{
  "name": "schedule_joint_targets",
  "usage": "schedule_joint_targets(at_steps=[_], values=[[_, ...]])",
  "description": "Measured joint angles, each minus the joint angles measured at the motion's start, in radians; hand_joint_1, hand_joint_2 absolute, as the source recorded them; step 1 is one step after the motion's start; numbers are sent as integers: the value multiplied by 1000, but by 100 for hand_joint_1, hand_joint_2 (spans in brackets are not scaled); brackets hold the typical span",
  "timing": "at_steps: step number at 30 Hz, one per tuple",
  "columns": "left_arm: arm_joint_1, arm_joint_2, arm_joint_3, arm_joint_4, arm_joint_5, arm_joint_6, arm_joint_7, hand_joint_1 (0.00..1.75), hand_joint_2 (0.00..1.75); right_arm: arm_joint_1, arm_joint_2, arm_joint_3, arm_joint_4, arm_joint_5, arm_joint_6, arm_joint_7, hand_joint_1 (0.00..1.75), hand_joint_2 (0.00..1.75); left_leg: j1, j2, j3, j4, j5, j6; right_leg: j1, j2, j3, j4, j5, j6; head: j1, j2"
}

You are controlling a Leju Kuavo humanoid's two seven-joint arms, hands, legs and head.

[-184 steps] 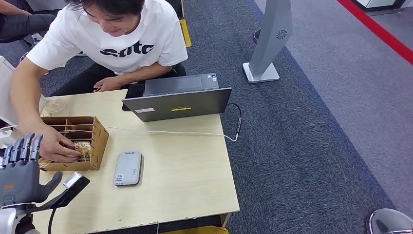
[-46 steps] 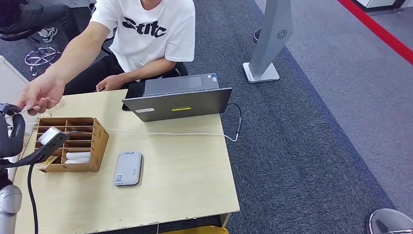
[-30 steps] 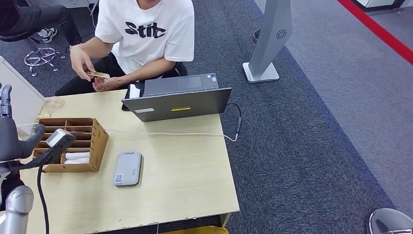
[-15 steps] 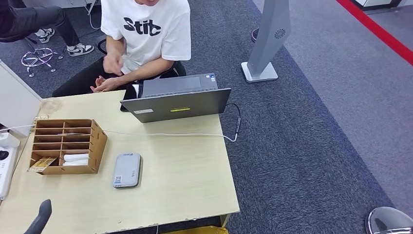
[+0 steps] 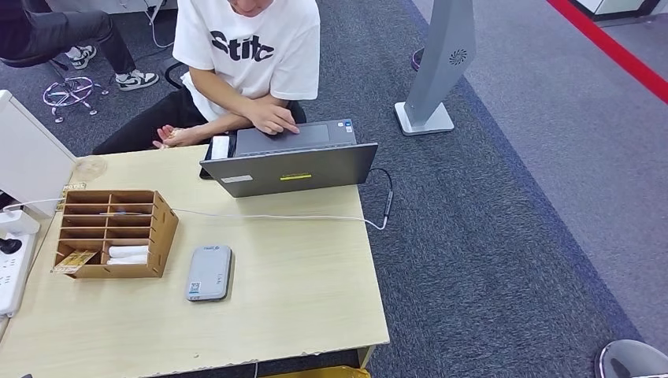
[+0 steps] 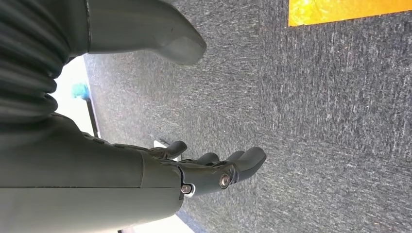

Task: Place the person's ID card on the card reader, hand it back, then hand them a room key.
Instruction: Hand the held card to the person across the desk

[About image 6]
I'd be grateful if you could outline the teal object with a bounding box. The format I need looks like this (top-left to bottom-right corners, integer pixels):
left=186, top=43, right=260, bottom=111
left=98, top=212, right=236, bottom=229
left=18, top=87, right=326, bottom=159
left=71, top=83, right=89, bottom=101

